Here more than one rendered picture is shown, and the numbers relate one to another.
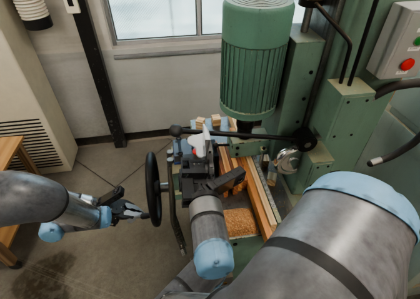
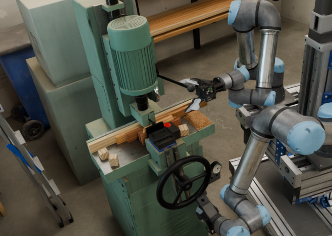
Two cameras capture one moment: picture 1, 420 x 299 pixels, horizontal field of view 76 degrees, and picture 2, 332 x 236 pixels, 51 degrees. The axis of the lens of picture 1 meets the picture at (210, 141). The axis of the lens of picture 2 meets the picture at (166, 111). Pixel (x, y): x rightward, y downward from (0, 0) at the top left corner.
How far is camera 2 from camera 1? 1.65 m
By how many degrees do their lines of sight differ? 78
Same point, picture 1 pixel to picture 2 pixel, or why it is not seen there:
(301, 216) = (249, 7)
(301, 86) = not seen: hidden behind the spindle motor
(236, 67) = (151, 55)
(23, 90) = not seen: outside the picture
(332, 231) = (252, 1)
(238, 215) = (194, 112)
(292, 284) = (266, 2)
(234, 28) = (148, 34)
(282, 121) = not seen: hidden behind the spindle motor
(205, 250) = (242, 70)
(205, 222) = (232, 72)
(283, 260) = (262, 4)
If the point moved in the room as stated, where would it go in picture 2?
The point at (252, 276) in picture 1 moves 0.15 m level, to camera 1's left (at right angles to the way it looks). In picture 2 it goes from (266, 9) to (287, 19)
